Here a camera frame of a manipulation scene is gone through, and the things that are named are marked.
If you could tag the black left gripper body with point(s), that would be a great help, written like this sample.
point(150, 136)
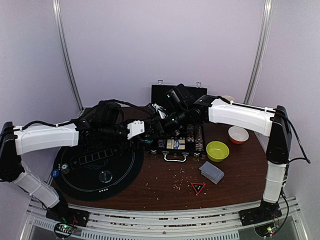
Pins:
point(108, 130)

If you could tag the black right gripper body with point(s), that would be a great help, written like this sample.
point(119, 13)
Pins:
point(161, 126)

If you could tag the black poker chip case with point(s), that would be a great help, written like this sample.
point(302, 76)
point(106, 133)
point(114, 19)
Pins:
point(171, 155)

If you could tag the clear black round button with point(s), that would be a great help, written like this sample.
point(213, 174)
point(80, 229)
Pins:
point(105, 176)

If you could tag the grey card deck box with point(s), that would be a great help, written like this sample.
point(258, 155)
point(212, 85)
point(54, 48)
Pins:
point(211, 172)

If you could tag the blue small blind button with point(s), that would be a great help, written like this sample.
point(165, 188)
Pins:
point(55, 173)

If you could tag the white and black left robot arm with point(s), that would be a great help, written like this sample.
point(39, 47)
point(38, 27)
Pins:
point(37, 135)

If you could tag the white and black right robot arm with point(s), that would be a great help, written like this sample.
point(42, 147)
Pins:
point(272, 123)

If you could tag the blue texas holdem card deck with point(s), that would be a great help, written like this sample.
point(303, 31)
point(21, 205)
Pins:
point(179, 144)

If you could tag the right outer poker chip row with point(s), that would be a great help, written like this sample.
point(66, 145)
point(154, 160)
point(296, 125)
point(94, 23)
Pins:
point(198, 138)

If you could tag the cream card deck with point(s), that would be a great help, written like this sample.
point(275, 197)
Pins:
point(170, 144)

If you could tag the left inner poker chip row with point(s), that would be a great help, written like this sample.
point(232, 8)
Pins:
point(162, 143)

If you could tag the cream patterned mug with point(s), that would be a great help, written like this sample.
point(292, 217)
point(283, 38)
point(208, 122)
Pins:
point(229, 98)

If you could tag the yellow-green bowl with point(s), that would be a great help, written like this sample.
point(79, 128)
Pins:
point(217, 151)

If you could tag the round black poker mat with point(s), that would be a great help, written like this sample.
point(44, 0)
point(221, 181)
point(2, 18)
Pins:
point(85, 164)

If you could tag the white and orange bowl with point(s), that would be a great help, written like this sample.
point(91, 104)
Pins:
point(238, 135)

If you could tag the red and black triangle card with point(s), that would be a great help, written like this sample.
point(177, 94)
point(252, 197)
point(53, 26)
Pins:
point(198, 187)

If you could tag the left green circuit board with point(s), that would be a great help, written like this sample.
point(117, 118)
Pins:
point(62, 230)

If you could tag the green circuit board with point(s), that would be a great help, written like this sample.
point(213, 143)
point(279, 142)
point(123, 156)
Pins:
point(268, 230)
point(62, 230)

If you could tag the right green circuit board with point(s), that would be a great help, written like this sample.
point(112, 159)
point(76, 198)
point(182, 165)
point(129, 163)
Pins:
point(268, 230)

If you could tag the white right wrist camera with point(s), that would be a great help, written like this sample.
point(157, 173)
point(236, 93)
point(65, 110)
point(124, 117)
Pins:
point(160, 110)

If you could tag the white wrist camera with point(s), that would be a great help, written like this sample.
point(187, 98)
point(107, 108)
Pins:
point(160, 110)
point(135, 128)

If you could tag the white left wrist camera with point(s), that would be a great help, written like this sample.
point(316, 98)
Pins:
point(135, 128)

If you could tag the aluminium front rail base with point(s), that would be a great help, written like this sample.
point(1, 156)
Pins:
point(216, 223)

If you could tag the left aluminium frame post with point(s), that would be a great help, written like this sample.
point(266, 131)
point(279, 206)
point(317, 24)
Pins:
point(65, 53)

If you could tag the aluminium frame post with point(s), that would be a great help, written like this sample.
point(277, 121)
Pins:
point(261, 47)
point(65, 53)

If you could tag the right aluminium frame post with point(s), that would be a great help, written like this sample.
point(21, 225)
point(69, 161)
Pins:
point(261, 47)

